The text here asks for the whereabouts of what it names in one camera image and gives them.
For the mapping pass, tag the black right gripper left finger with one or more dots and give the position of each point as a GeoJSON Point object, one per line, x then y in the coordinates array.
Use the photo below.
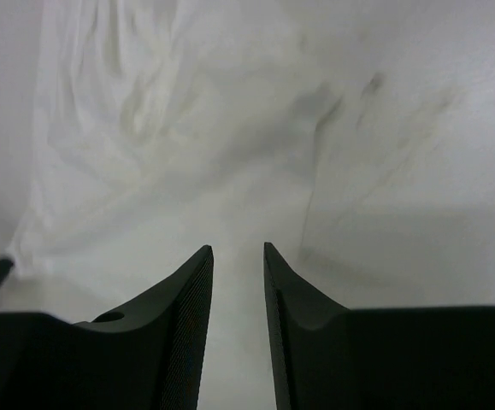
{"type": "Point", "coordinates": [145, 354]}

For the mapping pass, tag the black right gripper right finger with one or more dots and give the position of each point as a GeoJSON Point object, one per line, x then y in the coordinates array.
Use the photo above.
{"type": "Point", "coordinates": [327, 356]}

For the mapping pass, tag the white tank top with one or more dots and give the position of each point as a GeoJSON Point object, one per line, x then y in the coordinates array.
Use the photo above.
{"type": "Point", "coordinates": [162, 126]}

